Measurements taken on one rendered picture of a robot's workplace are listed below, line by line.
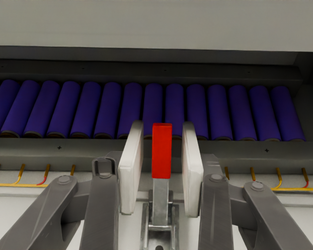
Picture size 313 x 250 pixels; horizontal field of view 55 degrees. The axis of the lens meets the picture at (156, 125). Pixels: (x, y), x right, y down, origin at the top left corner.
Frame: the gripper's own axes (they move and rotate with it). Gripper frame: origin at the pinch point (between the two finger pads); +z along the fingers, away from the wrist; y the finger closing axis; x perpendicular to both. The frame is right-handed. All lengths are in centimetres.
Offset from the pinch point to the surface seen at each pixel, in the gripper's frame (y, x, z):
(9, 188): -11.9, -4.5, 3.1
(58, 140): -8.4, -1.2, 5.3
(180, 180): 1.5, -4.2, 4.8
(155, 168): -0.4, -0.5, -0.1
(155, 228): -0.3, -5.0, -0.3
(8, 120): -13.6, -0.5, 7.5
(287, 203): 9.6, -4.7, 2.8
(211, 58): 4.6, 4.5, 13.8
